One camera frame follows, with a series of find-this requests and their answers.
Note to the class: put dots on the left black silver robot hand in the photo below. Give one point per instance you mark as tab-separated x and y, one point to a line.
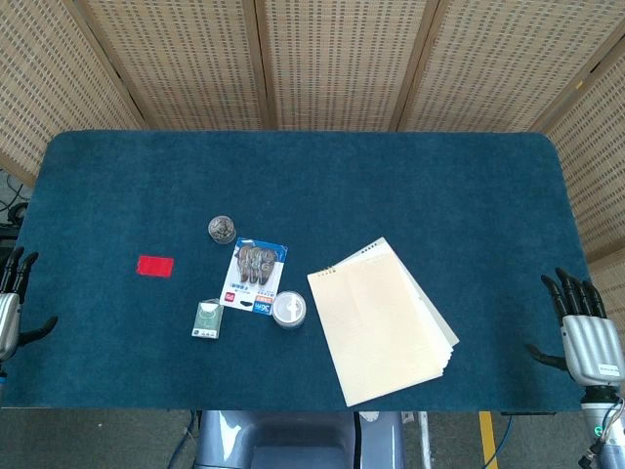
10	317

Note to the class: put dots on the red card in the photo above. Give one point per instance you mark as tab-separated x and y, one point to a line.
155	266

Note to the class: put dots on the green tissue pack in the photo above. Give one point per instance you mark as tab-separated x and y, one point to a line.
207	320

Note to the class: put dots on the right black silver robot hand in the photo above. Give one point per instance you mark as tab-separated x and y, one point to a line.
588	342

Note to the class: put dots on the blue felt table mat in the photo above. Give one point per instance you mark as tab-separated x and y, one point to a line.
342	195

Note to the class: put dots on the white table leg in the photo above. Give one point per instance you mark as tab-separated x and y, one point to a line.
424	439

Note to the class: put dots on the woven bamboo folding screen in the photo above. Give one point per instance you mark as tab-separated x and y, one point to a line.
337	63

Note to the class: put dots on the clear round paper clip box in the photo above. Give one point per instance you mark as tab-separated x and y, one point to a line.
222	228

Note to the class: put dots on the white loose-leaf pad grey backing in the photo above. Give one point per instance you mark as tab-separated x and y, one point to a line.
390	251

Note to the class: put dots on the blue blister pack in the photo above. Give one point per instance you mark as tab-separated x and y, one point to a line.
254	278

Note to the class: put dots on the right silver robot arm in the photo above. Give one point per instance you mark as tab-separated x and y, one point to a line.
598	415

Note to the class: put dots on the yellow floor tape strip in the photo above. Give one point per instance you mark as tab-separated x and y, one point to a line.
488	439

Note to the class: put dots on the cream spiral notepad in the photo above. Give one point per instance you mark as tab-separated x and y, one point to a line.
376	327

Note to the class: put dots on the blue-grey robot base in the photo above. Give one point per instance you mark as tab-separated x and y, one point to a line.
293	439

